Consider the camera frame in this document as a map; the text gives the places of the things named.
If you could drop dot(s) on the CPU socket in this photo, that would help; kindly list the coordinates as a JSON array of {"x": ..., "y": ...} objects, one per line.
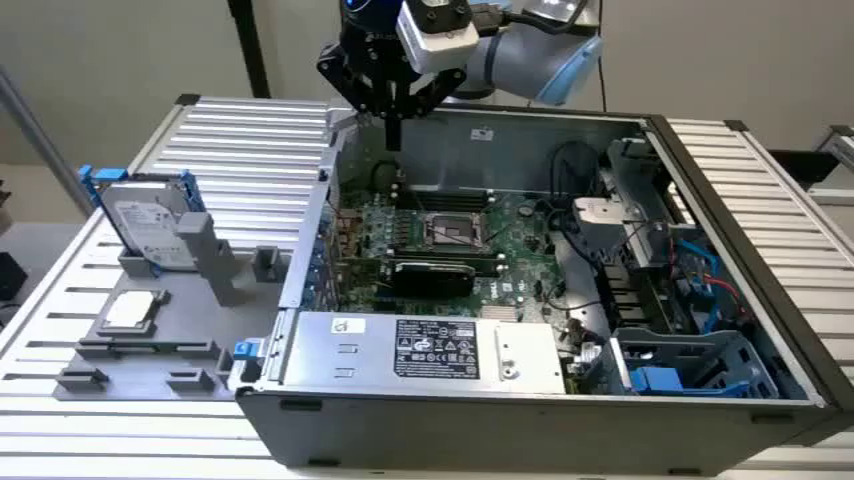
[{"x": 454, "y": 227}]

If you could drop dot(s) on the aluminium frame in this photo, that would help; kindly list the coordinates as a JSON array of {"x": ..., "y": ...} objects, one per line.
[{"x": 834, "y": 145}]

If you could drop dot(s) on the blue release latch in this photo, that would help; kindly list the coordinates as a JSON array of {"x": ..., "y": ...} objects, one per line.
[{"x": 246, "y": 349}]

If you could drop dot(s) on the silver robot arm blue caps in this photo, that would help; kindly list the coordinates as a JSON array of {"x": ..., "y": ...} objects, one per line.
[{"x": 521, "y": 55}]

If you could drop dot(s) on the grey parts rack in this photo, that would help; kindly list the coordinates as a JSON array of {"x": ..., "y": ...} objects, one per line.
[{"x": 180, "y": 320}]

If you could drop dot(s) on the black stand pole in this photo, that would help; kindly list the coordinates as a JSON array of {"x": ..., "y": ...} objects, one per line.
[{"x": 250, "y": 50}]

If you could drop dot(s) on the silver CPU chip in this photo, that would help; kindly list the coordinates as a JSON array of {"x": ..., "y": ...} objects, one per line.
[{"x": 134, "y": 307}]

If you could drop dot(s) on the black graphics card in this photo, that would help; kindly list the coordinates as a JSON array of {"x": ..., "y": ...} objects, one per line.
[{"x": 430, "y": 280}]

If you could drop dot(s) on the silver fan duct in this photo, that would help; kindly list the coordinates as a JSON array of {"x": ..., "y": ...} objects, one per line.
[{"x": 597, "y": 212}]

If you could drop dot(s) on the grey optical drive cage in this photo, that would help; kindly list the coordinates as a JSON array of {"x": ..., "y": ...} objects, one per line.
[{"x": 634, "y": 190}]

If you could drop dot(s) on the grey power supply unit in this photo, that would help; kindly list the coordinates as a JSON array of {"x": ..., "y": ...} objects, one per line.
[{"x": 374, "y": 355}]

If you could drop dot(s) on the black RAM slot bank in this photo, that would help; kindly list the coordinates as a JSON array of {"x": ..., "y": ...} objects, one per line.
[{"x": 450, "y": 198}]

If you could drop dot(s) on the grey metal post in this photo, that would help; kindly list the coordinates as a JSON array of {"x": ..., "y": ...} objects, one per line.
[{"x": 47, "y": 145}]

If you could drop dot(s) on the black open PC case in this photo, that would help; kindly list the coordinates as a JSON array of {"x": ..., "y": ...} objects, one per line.
[{"x": 467, "y": 430}]

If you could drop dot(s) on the dark RAM stick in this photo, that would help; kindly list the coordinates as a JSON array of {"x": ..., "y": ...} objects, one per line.
[{"x": 154, "y": 346}]

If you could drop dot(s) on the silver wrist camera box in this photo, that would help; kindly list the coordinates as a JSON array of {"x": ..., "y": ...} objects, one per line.
[{"x": 441, "y": 40}]

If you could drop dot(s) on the green motherboard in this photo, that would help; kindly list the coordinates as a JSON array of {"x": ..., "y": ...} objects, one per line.
[{"x": 527, "y": 255}]

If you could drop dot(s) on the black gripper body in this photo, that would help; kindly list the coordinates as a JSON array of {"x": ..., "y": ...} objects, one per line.
[{"x": 374, "y": 60}]

